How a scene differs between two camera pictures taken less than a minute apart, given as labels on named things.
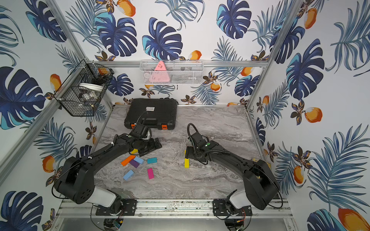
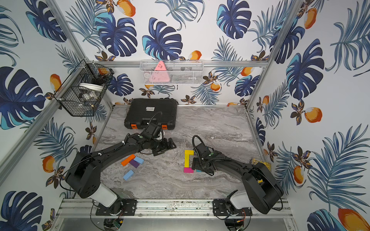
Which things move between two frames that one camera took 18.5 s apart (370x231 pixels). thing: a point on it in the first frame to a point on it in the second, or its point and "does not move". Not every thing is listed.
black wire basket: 83,89 does not move
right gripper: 188,153 to 195,165
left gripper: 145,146 to 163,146
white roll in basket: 92,86 does not move
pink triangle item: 160,74 does not move
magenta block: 151,174 to 188,170
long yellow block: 187,162 does not move
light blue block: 129,174 does not move
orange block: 127,160 does not move
